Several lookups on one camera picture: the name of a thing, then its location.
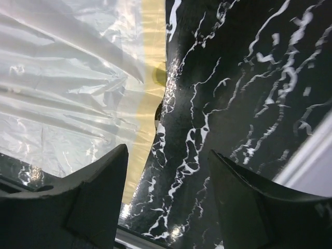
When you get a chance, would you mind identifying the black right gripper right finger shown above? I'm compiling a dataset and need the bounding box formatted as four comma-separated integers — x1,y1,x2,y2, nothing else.
208,150,331,248

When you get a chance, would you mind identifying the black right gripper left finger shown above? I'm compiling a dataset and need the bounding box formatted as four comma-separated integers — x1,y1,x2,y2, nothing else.
1,144,129,248

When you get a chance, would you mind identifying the detached white trash bag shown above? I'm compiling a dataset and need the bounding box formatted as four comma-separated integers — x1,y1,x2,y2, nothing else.
1,1,166,203

